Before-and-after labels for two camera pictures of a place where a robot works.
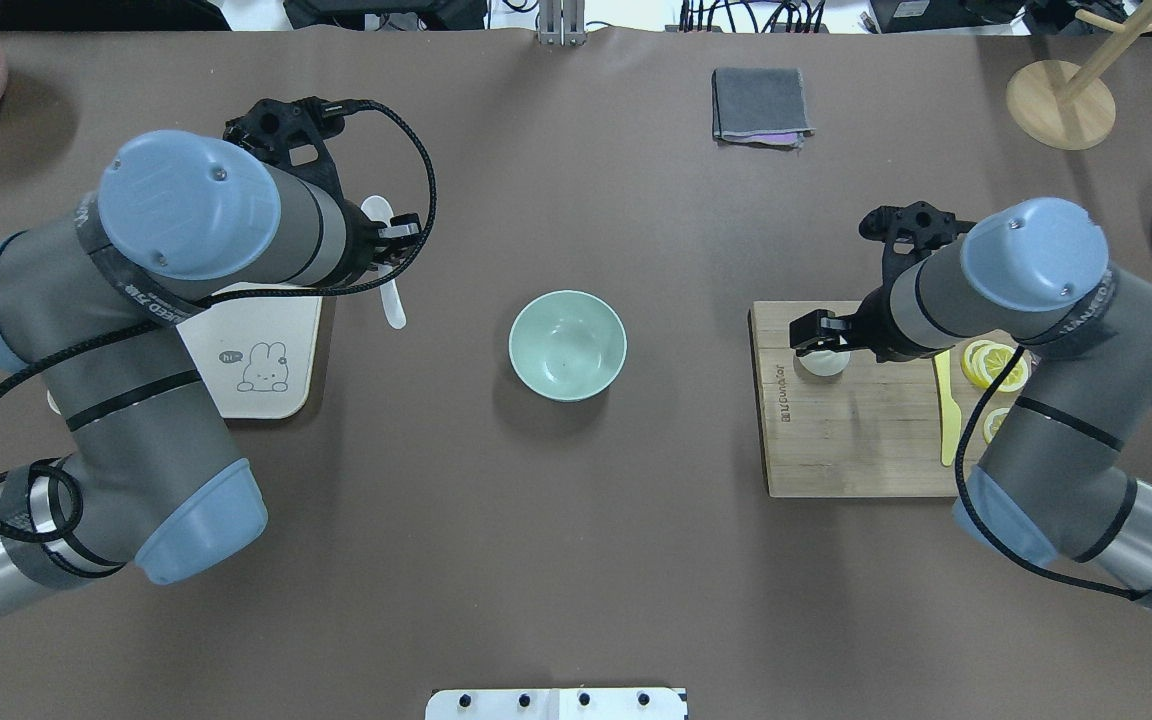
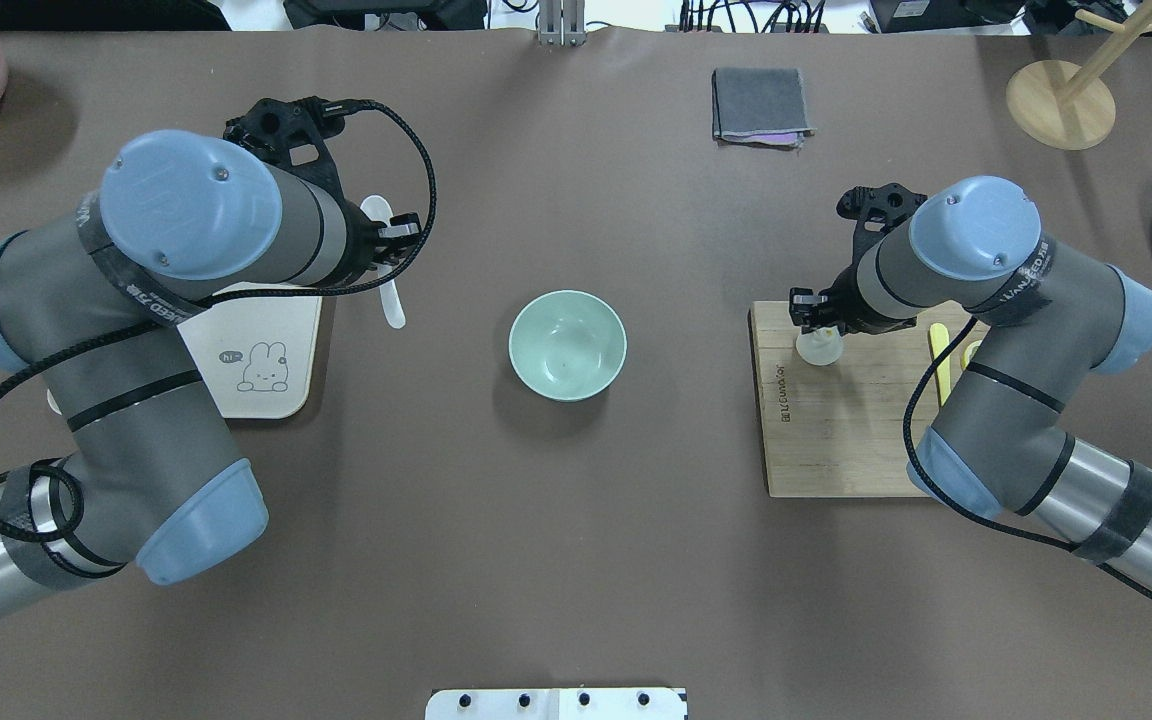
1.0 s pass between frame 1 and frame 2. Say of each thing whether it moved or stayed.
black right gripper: moved
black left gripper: stayed
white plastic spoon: stayed
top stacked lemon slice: stayed
